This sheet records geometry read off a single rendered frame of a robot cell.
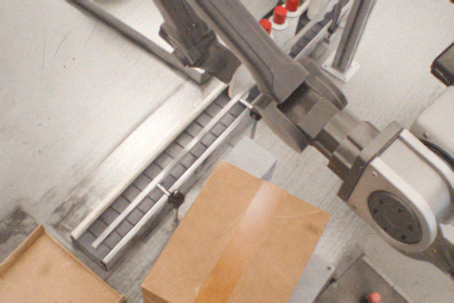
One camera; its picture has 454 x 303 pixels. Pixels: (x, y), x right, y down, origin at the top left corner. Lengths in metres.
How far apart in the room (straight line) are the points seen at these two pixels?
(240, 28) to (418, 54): 1.14
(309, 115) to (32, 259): 0.81
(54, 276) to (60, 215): 0.16
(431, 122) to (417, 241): 0.16
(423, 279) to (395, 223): 1.65
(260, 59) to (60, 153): 0.83
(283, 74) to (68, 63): 0.97
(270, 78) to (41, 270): 0.79
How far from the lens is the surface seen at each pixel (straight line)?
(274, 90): 0.82
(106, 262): 1.34
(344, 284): 2.07
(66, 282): 1.39
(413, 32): 1.93
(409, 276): 2.43
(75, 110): 1.60
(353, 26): 1.61
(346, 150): 0.80
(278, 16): 1.48
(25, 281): 1.41
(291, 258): 1.10
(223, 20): 0.79
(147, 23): 1.71
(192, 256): 1.08
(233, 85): 1.50
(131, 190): 1.41
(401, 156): 0.79
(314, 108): 0.83
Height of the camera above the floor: 2.13
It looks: 59 degrees down
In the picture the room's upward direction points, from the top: 10 degrees clockwise
